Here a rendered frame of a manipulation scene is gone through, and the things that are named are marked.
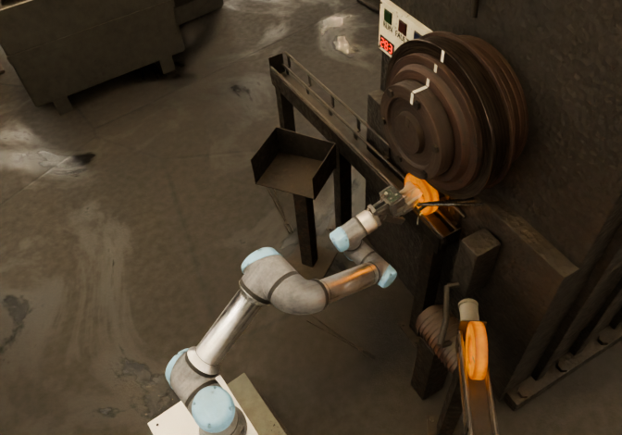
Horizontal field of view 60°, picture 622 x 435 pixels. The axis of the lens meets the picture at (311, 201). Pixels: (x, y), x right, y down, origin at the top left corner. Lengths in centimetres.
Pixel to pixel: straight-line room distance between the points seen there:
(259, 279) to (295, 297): 12
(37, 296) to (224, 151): 124
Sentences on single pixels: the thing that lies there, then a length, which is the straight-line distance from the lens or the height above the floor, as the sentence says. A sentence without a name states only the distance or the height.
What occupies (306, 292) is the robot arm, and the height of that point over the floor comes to 83.
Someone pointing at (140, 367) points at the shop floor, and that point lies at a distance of 248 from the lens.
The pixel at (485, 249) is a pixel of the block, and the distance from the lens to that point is 168.
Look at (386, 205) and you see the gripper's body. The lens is 177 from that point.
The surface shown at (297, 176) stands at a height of 60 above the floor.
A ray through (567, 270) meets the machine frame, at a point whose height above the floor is 87.
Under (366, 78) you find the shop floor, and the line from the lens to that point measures 362.
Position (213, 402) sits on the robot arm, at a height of 60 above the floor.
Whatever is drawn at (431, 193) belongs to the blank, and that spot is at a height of 79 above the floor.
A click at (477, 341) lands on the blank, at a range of 154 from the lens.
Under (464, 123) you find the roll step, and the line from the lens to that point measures 141.
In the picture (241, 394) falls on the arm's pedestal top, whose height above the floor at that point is 30.
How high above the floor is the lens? 212
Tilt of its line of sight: 49 degrees down
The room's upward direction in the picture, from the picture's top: 5 degrees counter-clockwise
